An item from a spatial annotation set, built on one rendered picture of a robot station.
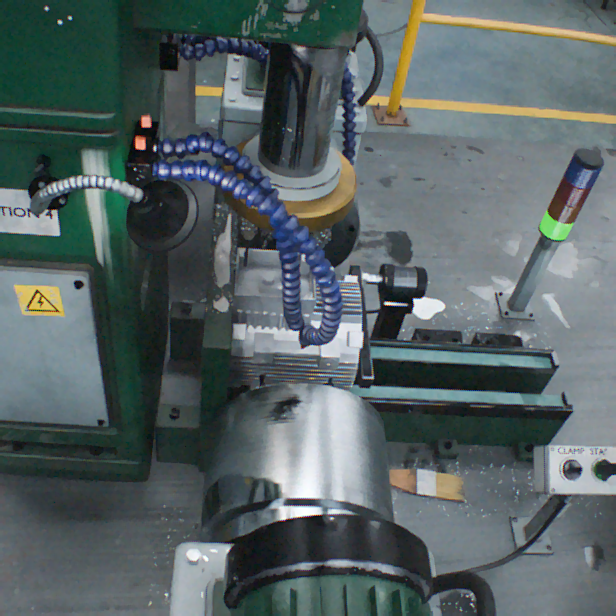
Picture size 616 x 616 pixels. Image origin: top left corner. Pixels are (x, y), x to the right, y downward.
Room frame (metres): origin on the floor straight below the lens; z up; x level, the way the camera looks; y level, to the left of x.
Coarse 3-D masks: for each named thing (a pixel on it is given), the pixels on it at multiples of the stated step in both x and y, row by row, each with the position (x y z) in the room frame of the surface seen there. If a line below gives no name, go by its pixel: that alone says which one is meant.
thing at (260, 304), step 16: (240, 256) 0.76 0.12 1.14; (256, 256) 0.78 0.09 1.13; (272, 256) 0.79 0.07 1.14; (304, 256) 0.79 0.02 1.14; (240, 272) 0.76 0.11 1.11; (256, 272) 0.77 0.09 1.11; (272, 272) 0.77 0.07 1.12; (304, 272) 0.78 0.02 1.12; (256, 288) 0.73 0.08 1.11; (272, 288) 0.73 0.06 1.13; (304, 288) 0.75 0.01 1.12; (240, 304) 0.68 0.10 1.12; (256, 304) 0.69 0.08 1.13; (272, 304) 0.69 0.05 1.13; (304, 304) 0.70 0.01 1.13; (240, 320) 0.68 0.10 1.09; (256, 320) 0.69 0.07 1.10; (272, 320) 0.69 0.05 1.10; (304, 320) 0.70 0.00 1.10
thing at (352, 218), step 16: (336, 144) 1.12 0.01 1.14; (352, 208) 0.98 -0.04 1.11; (336, 224) 0.97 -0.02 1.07; (352, 224) 0.98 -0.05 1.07; (240, 240) 0.94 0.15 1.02; (256, 240) 0.94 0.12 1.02; (272, 240) 0.95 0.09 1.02; (336, 240) 0.97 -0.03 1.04; (352, 240) 0.98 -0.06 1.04; (336, 256) 0.97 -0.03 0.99
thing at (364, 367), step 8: (352, 264) 0.92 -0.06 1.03; (352, 272) 0.90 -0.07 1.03; (360, 272) 0.90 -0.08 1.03; (360, 280) 0.88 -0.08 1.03; (360, 288) 0.86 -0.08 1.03; (368, 336) 0.76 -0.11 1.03; (368, 344) 0.74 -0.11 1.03; (360, 352) 0.72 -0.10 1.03; (368, 352) 0.72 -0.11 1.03; (360, 360) 0.70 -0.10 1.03; (368, 360) 0.71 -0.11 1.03; (360, 368) 0.69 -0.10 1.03; (368, 368) 0.69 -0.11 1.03; (360, 376) 0.68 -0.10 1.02; (368, 376) 0.67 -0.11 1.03; (360, 384) 0.67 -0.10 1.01; (368, 384) 0.67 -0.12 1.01
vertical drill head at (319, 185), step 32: (288, 64) 0.70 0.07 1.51; (320, 64) 0.70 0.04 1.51; (288, 96) 0.70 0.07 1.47; (320, 96) 0.71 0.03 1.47; (288, 128) 0.70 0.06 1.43; (320, 128) 0.71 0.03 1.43; (256, 160) 0.72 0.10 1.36; (288, 160) 0.70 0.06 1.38; (320, 160) 0.72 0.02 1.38; (224, 192) 0.69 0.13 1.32; (288, 192) 0.68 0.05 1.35; (320, 192) 0.70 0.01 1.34; (352, 192) 0.72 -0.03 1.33; (256, 224) 0.66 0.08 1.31; (320, 224) 0.67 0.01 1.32
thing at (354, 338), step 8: (344, 280) 0.82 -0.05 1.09; (352, 280) 0.82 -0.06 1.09; (232, 328) 0.67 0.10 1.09; (240, 328) 0.67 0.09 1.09; (232, 336) 0.66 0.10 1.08; (240, 336) 0.66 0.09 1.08; (352, 336) 0.70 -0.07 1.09; (360, 336) 0.70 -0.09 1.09; (352, 344) 0.69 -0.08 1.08; (360, 344) 0.69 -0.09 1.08; (232, 384) 0.66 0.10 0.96; (240, 384) 0.66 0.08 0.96
